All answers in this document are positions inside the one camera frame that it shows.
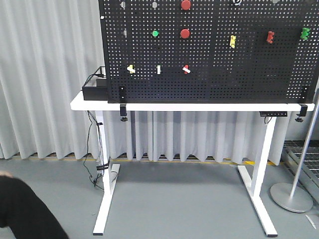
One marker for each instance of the silver stand with round base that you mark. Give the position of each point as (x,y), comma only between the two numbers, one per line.
(291,197)

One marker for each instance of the red selector switch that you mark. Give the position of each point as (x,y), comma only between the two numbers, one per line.
(186,69)

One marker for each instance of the green toggle handle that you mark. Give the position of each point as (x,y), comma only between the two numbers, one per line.
(305,33)

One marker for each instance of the black electronics box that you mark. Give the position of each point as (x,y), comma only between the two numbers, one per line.
(95,86)

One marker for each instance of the black clamp bracket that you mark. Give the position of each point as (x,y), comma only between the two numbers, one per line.
(122,99)
(303,102)

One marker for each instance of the green illuminated push button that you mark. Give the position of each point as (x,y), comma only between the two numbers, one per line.
(155,33)

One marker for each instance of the lower red push button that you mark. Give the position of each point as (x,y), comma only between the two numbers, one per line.
(185,33)

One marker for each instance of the black clothed person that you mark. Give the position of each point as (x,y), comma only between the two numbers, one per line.
(25,213)

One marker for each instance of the yellow toggle handle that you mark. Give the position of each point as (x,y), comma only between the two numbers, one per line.
(232,41)

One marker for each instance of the yellow lit selector switch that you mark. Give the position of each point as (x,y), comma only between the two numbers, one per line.
(131,69)

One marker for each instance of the red push button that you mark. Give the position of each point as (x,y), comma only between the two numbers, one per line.
(185,33)
(185,4)

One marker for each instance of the white standing desk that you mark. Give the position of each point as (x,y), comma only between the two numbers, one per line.
(252,183)

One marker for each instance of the upper red push button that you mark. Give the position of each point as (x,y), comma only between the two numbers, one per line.
(185,4)

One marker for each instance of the right black clamp bracket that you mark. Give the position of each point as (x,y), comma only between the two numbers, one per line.
(303,102)

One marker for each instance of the black desk control panel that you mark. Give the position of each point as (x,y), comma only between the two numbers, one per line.
(273,114)

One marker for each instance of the left black clamp bracket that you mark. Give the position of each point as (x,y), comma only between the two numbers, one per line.
(122,99)

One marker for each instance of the red toggle handle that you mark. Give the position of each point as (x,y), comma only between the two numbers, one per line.
(270,37)

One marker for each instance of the black perforated pegboard panel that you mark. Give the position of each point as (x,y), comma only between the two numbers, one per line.
(254,72)

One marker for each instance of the grey curtain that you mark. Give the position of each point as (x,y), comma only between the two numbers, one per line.
(47,50)

